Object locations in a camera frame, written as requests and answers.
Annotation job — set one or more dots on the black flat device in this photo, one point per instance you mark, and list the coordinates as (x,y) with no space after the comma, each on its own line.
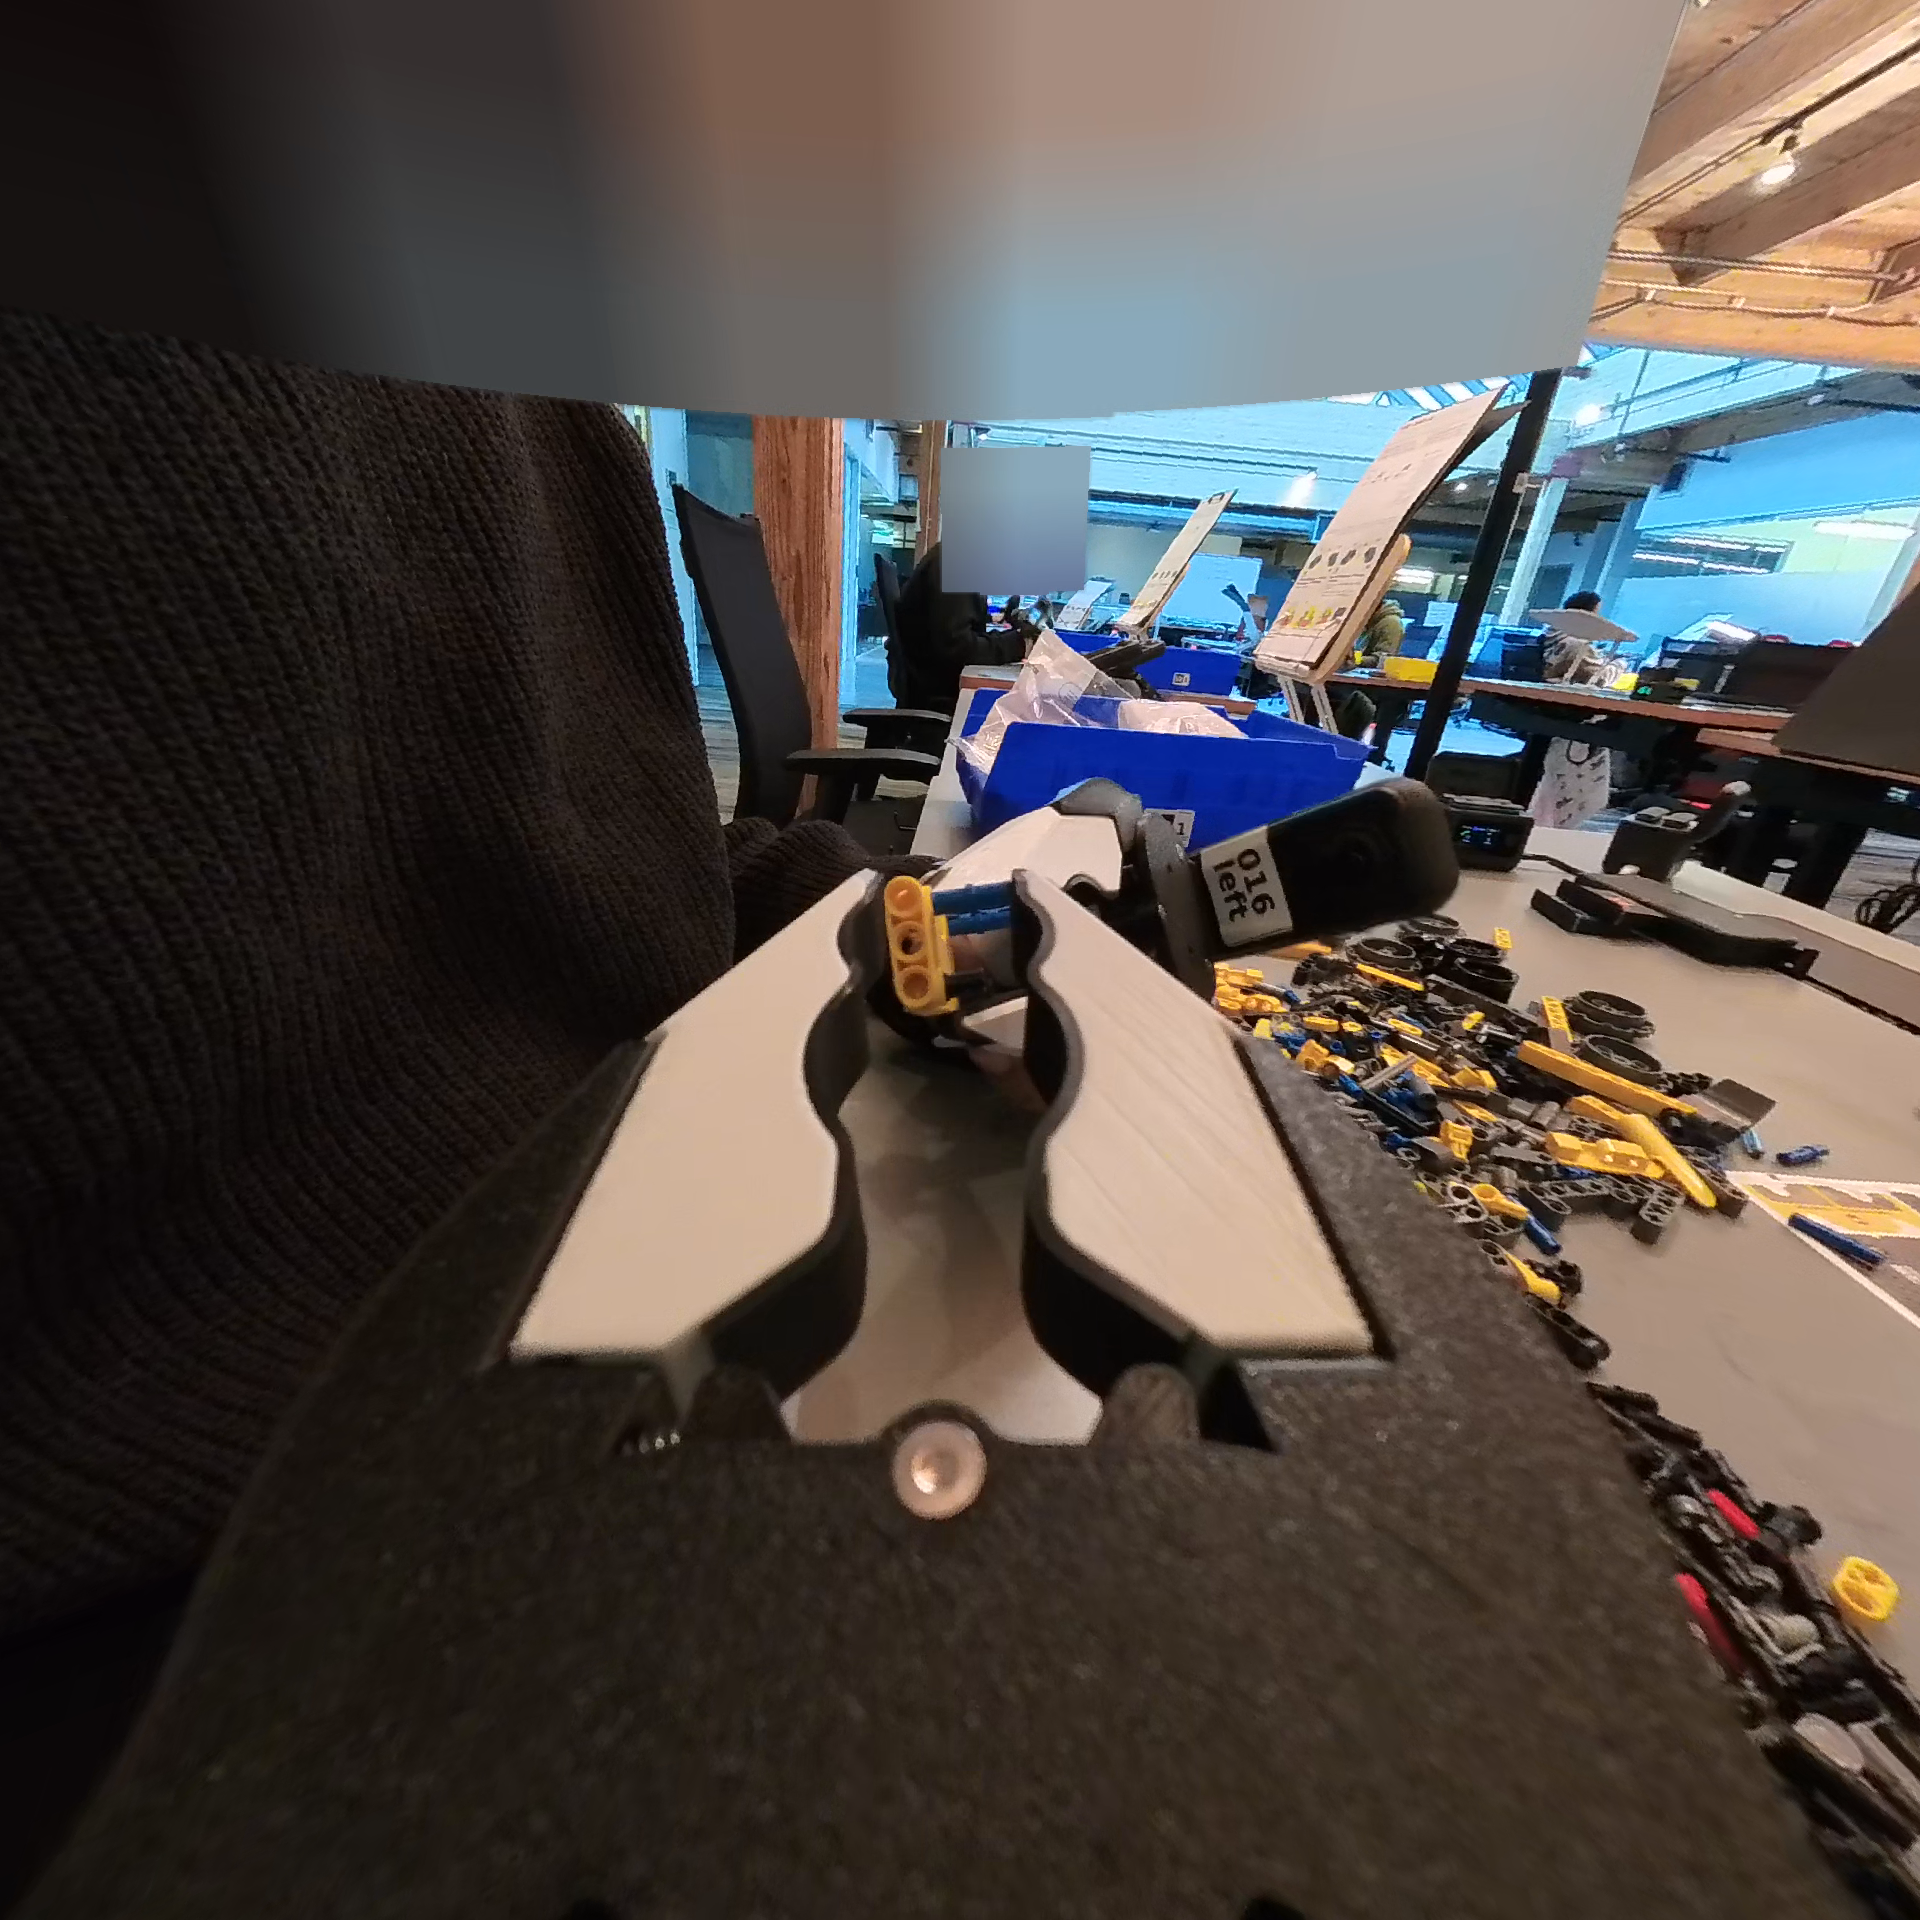
(1666,914)

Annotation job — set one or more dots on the small display board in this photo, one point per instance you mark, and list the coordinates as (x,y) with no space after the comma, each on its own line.
(1178,564)

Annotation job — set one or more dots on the pile of small black pins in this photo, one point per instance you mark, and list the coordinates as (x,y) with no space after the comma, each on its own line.
(1771,1681)

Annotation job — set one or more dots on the black office chair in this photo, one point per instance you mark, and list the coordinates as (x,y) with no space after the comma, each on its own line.
(735,645)

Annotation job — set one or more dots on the large display board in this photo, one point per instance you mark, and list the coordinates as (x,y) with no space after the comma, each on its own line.
(1382,524)

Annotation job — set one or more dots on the black pole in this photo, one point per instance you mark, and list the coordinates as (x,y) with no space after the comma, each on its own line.
(1484,570)

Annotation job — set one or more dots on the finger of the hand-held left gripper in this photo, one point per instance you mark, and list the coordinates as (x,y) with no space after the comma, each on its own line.
(1050,849)
(997,1024)

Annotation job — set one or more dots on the yellow brick panel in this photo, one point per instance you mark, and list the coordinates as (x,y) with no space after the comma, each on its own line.
(915,944)

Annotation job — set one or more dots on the person's left hand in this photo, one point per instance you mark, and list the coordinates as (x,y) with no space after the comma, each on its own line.
(1013,1080)

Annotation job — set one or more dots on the person's left forearm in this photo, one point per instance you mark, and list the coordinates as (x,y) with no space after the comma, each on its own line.
(797,886)

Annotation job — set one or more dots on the small yellow connector brick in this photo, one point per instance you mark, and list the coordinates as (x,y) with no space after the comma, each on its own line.
(1868,1590)

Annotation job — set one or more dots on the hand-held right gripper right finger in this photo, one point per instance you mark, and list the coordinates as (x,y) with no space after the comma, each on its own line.
(1200,1185)

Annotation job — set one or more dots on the blue toy pin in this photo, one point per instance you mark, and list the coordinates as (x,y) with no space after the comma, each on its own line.
(1838,1242)

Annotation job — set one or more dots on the clear plastic bag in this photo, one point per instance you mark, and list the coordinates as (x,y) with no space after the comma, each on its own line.
(1050,681)

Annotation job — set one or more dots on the black device with screen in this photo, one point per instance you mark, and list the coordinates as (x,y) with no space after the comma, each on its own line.
(1488,834)

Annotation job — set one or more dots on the pile of mixed toy bricks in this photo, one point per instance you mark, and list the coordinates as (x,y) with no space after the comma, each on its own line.
(1500,1110)

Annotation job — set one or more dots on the group of black toy tyres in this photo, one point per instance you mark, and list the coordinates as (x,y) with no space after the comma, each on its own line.
(1500,974)

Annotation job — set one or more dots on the yellow sticker sheet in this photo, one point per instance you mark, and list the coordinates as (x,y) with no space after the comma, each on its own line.
(1861,1201)

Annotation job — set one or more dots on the wooden pillar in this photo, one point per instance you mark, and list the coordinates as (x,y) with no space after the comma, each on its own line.
(798,570)

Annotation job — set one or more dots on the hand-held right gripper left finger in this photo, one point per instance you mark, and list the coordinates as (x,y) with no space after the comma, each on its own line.
(706,1185)

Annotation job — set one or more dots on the blue storage bin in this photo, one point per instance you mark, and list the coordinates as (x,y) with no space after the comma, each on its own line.
(1142,773)

